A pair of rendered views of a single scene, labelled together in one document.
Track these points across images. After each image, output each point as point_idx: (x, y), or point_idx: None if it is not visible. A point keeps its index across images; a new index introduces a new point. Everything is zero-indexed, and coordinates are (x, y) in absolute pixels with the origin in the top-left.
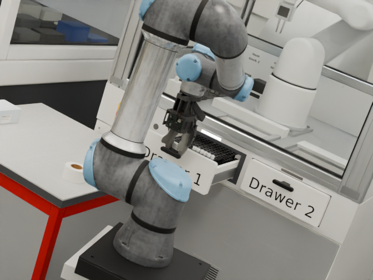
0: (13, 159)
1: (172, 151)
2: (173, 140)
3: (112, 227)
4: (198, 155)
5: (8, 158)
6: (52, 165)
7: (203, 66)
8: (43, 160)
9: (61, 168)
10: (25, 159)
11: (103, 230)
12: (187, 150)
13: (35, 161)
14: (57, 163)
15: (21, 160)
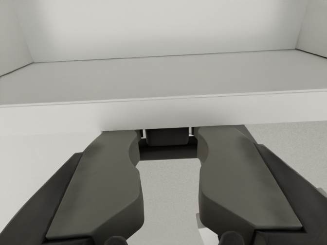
0: (3, 225)
1: (181, 158)
2: (134, 149)
3: (205, 230)
4: (321, 119)
5: (0, 228)
6: (18, 191)
7: None
8: (1, 194)
9: (30, 186)
10: (0, 212)
11: (203, 239)
12: (243, 124)
13: (5, 203)
14: (9, 180)
15: (4, 218)
